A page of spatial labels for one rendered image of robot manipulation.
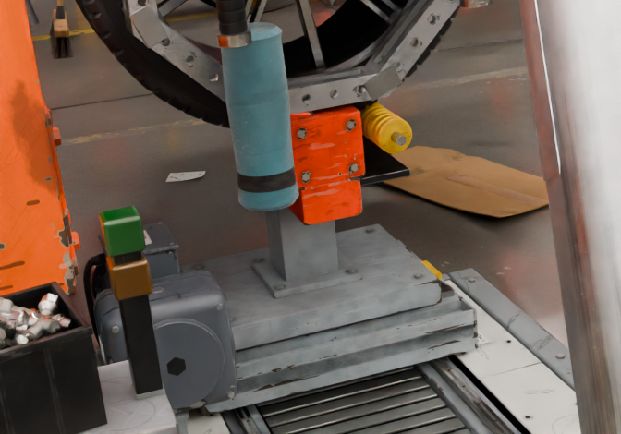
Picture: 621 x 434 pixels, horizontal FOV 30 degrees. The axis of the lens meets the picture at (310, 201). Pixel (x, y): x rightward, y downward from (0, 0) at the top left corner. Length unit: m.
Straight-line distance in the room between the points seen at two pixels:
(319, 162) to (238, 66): 0.26
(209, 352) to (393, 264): 0.56
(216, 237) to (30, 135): 1.61
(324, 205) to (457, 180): 1.31
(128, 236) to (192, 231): 1.75
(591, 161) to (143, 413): 0.72
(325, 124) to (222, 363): 0.41
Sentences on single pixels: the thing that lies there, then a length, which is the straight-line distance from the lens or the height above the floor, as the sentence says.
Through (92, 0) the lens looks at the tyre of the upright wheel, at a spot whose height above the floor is 0.78.
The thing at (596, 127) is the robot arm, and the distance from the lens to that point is 0.66.
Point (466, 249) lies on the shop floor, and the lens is 2.69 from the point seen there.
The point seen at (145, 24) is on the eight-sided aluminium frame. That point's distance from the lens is 1.69.
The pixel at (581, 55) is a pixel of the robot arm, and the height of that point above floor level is 0.91.
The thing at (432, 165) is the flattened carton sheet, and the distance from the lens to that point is 3.22.
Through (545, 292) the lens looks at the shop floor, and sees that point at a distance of 2.48.
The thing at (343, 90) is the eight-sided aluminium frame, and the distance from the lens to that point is 1.79.
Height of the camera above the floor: 1.08
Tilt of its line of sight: 21 degrees down
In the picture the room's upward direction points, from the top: 6 degrees counter-clockwise
